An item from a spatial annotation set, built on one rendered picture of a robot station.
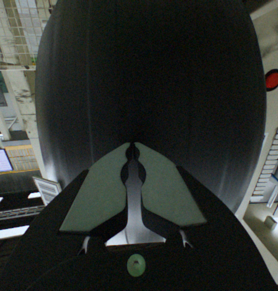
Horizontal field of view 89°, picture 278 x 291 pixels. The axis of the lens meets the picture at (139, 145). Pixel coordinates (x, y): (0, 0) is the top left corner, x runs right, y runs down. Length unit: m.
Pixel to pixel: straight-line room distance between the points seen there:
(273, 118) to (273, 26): 0.19
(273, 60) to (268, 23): 0.07
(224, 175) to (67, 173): 0.17
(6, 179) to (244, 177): 13.18
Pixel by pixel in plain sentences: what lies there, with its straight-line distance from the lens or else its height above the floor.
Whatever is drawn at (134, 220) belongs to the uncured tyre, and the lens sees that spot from 0.20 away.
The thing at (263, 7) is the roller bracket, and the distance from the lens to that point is 0.39.
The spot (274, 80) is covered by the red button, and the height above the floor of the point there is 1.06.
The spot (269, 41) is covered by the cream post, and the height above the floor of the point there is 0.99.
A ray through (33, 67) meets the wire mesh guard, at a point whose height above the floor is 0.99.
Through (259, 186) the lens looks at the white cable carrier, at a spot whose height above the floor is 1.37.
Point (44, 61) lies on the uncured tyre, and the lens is 0.20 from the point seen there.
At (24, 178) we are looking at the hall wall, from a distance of 12.69.
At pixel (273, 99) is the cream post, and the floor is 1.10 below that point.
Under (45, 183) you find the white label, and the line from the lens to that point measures 0.20.
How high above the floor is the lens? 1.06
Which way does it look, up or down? 23 degrees up
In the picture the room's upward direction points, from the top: 179 degrees clockwise
